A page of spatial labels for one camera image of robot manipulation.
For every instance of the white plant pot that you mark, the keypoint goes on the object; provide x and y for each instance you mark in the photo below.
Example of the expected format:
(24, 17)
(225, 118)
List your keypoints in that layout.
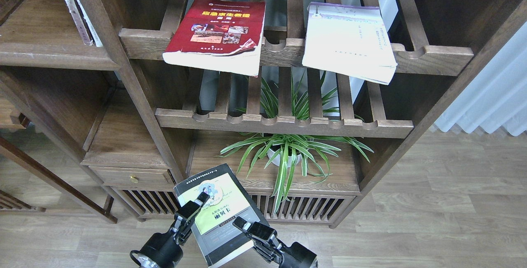
(276, 158)

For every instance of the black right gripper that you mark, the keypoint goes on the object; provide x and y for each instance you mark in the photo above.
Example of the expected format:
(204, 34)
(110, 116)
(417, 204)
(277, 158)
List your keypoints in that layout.
(271, 249)

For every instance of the red cover book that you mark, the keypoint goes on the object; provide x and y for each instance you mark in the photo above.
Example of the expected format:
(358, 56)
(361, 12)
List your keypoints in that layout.
(220, 35)

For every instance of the dark wooden bookshelf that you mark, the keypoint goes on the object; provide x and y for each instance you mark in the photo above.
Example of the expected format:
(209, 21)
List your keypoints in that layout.
(119, 110)

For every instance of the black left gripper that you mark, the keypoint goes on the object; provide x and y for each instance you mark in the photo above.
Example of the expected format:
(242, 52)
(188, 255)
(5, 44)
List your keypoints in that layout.
(163, 250)

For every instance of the white purple cover book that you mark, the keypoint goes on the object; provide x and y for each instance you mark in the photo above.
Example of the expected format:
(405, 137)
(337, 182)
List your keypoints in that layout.
(349, 40)

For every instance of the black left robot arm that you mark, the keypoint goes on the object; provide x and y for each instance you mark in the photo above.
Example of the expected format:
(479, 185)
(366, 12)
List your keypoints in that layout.
(163, 250)

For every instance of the upright white book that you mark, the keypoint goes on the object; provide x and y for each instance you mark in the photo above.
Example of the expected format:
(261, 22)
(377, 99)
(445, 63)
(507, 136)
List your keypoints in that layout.
(94, 35)

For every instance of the white pleated curtain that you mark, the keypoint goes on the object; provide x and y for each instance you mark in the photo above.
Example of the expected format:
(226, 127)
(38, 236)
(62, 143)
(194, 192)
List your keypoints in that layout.
(497, 96)

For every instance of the black yellow cover book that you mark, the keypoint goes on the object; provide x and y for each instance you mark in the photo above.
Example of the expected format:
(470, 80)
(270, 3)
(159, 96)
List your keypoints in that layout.
(219, 240)

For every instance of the upright pale spine book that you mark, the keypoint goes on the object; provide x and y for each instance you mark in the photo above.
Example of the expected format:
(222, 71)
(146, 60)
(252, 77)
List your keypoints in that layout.
(79, 21)

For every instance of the dark wooden side furniture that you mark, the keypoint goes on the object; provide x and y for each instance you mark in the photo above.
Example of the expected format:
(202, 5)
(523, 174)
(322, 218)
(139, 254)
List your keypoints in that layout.
(38, 179)

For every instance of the green spider plant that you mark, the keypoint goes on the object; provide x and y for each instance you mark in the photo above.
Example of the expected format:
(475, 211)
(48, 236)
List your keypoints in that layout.
(302, 146)

